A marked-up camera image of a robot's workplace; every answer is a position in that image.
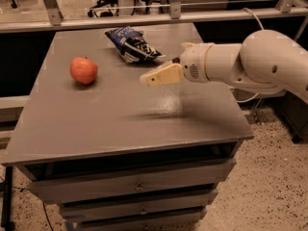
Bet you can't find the blue chip bag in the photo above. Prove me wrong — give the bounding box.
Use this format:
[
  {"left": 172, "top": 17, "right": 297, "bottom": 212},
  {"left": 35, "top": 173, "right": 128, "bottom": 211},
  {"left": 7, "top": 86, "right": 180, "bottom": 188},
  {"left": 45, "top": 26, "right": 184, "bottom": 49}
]
[{"left": 105, "top": 26, "right": 162, "bottom": 64}]

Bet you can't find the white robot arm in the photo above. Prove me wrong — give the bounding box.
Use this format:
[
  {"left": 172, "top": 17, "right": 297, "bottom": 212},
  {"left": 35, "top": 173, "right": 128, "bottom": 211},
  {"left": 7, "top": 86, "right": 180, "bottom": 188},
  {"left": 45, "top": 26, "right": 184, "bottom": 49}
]
[{"left": 140, "top": 30, "right": 308, "bottom": 102}]

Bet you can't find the red apple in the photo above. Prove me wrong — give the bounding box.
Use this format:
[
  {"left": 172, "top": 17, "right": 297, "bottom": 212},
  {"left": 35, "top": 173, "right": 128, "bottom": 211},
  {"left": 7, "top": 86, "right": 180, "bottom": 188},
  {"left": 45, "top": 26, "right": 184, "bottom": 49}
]
[{"left": 69, "top": 57, "right": 98, "bottom": 85}]

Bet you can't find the grey drawer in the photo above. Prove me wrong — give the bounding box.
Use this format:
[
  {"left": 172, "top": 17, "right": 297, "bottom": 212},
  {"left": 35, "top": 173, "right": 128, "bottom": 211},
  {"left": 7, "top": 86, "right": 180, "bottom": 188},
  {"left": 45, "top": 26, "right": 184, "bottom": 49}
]
[
  {"left": 69, "top": 207, "right": 206, "bottom": 231},
  {"left": 60, "top": 189, "right": 218, "bottom": 222},
  {"left": 28, "top": 158, "right": 236, "bottom": 204}
]

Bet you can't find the top grey drawer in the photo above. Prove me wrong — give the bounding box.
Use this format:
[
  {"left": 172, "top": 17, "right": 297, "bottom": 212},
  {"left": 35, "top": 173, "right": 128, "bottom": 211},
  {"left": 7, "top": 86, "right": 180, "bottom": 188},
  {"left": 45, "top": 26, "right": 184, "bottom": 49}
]
[{"left": 28, "top": 158, "right": 236, "bottom": 204}]

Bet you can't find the metal railing frame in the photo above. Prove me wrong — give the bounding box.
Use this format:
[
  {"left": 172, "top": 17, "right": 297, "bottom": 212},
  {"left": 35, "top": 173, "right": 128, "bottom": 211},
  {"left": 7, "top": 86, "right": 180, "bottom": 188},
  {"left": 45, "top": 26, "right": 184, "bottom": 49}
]
[{"left": 0, "top": 0, "right": 308, "bottom": 33}]

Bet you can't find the middle grey drawer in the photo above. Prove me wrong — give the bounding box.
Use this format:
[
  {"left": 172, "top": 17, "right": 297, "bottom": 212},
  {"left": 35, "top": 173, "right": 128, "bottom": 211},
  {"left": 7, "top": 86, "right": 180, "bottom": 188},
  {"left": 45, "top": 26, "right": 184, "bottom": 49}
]
[{"left": 60, "top": 189, "right": 218, "bottom": 222}]

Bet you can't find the bottom grey drawer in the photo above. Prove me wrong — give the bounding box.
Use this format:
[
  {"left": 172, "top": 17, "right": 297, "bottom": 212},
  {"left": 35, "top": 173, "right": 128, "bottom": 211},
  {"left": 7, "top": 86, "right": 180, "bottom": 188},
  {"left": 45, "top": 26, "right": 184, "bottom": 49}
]
[{"left": 69, "top": 207, "right": 206, "bottom": 231}]

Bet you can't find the grey drawer cabinet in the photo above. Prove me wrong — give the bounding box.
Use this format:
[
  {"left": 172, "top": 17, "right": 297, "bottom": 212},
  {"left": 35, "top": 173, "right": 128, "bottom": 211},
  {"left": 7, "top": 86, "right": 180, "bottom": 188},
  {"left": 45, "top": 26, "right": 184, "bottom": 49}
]
[{"left": 0, "top": 23, "right": 255, "bottom": 231}]

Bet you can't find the white cable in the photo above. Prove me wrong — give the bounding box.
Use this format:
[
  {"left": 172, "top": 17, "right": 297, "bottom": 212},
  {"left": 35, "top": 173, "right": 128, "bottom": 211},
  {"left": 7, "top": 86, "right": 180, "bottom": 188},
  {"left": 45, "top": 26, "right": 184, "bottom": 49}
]
[{"left": 236, "top": 7, "right": 266, "bottom": 104}]

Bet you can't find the black floor cable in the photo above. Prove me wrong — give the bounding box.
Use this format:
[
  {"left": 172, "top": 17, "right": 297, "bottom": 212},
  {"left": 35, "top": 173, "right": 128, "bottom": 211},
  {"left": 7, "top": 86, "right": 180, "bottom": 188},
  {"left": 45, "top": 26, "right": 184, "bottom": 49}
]
[{"left": 42, "top": 202, "right": 55, "bottom": 231}]

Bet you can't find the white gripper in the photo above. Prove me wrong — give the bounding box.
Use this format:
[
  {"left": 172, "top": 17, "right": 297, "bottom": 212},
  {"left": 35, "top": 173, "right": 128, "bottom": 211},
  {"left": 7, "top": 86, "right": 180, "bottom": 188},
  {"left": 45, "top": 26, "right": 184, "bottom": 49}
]
[{"left": 140, "top": 42, "right": 214, "bottom": 87}]

